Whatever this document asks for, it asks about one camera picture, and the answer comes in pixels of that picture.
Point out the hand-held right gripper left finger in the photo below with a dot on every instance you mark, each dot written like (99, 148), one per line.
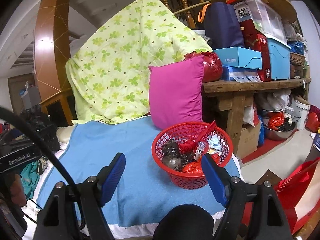
(113, 175)

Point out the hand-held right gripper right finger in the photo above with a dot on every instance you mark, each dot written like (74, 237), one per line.
(212, 177)

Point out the red plastic basket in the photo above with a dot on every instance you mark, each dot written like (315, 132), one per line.
(192, 180)

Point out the red plastic bag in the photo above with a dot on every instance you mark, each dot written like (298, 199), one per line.
(276, 121)
(193, 167)

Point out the light blue cloth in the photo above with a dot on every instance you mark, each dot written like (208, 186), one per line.
(215, 142)

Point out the red ribbon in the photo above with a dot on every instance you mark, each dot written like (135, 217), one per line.
(187, 146)

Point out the grey black plastic bag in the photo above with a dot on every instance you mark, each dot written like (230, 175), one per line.
(172, 158)

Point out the person's left hand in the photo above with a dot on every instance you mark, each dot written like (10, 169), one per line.
(17, 190)

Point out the green jacket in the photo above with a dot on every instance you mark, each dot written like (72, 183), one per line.
(30, 175)

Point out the dark patterned garment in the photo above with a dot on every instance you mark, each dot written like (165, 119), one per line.
(42, 166)

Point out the blue blanket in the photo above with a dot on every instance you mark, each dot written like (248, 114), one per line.
(137, 180)

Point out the black puffer jacket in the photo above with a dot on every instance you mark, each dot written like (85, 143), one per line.
(47, 135)

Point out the cream cushion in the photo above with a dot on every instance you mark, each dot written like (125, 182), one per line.
(65, 135)

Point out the brown cardboard box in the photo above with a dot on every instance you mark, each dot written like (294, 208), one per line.
(248, 140)

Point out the red floor mat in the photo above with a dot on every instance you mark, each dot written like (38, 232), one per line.
(265, 150)

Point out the grey box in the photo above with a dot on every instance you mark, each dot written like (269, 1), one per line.
(32, 97)

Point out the wooden cabinet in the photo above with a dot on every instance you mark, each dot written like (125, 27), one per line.
(66, 110)

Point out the brown wooden door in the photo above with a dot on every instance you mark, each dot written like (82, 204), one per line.
(15, 87)

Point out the metal bowl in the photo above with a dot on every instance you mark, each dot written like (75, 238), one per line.
(275, 133)

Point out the red paper shopping bag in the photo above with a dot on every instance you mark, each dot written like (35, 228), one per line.
(292, 187)

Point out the pink pillow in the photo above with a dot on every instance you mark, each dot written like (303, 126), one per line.
(175, 92)

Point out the white plastic bag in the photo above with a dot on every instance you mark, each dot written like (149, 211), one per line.
(280, 100)

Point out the blue white packet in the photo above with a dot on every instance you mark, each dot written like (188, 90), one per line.
(237, 76)

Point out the shiny red bag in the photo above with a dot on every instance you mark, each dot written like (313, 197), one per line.
(212, 70)

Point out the green clover print quilt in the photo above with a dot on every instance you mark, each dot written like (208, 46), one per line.
(120, 67)

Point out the white bucket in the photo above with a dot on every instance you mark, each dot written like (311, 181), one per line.
(303, 116)

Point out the red sack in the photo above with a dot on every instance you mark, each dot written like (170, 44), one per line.
(313, 120)

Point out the blue cardboard box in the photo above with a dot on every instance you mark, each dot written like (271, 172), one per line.
(235, 60)

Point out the tall red box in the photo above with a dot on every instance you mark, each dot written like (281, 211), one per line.
(260, 52)

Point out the light blue plastic storage box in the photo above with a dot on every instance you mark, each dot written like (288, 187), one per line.
(278, 60)

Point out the wicker basket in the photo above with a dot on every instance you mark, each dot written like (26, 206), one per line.
(297, 58)

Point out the clear plastic storage bin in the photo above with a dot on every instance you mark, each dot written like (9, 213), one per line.
(265, 17)

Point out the wooden stair railing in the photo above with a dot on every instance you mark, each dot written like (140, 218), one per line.
(183, 0)

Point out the round wooden tabletop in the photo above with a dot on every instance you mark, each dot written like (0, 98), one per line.
(282, 7)

